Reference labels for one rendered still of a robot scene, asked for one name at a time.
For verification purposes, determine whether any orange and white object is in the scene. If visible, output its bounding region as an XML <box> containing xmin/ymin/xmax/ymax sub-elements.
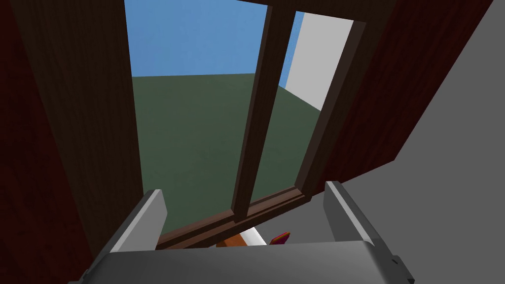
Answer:
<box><xmin>216</xmin><ymin>226</ymin><xmax>268</xmax><ymax>249</ymax></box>

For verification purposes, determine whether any dark brown framed window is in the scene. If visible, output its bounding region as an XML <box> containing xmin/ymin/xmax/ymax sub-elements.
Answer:
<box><xmin>11</xmin><ymin>0</ymin><xmax>399</xmax><ymax>259</ymax></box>

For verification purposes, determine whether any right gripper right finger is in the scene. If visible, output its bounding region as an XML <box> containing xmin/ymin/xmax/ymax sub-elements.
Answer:
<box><xmin>323</xmin><ymin>180</ymin><xmax>376</xmax><ymax>246</ymax></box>

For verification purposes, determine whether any dark red curtain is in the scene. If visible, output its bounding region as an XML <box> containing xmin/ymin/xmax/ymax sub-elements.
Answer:
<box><xmin>321</xmin><ymin>0</ymin><xmax>495</xmax><ymax>198</ymax></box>
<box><xmin>0</xmin><ymin>0</ymin><xmax>95</xmax><ymax>284</ymax></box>

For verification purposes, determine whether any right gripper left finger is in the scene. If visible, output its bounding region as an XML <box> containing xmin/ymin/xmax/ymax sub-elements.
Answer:
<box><xmin>108</xmin><ymin>189</ymin><xmax>168</xmax><ymax>253</ymax></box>

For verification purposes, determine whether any magenta book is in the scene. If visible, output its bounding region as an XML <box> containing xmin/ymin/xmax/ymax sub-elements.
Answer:
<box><xmin>270</xmin><ymin>232</ymin><xmax>291</xmax><ymax>246</ymax></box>

